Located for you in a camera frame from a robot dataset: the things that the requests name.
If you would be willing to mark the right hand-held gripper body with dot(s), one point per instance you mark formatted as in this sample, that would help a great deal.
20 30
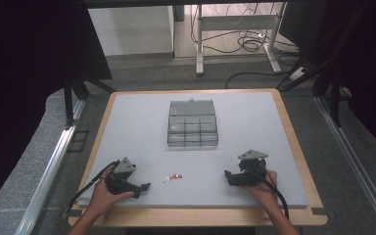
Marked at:
253 166

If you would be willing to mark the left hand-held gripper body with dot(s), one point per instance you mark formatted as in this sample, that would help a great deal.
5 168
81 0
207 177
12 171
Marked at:
120 178

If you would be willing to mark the person's left hand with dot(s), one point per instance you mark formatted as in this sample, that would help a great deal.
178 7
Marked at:
106 196

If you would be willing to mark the person's right hand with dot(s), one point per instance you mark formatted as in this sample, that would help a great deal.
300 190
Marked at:
261 191

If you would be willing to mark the small silver trinket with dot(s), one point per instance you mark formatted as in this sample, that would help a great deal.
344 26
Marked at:
166 179

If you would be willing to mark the small orange trinket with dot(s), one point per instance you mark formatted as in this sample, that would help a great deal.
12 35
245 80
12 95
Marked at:
177 176

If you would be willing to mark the grey foam mat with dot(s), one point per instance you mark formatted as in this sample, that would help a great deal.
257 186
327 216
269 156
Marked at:
182 160

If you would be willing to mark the wooden table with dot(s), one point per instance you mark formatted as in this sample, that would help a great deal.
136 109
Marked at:
189 218

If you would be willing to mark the clear plastic compartment box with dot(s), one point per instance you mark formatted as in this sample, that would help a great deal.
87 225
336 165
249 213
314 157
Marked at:
192 125

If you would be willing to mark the black metal stand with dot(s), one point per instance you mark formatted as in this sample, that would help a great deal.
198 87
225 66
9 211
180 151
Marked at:
73 94
323 71

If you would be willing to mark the white power strip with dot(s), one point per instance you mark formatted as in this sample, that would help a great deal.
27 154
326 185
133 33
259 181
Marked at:
297 74

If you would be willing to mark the dark curtain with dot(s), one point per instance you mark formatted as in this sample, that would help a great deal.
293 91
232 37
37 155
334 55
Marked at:
23 81
365 65

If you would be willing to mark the white cabinet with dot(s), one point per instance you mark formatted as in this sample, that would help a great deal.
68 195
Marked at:
130 31

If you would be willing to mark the aluminium rail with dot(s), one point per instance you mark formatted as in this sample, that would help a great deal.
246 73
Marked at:
355 163
50 176

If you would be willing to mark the white desk frame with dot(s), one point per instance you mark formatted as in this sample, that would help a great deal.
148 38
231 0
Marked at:
238 23

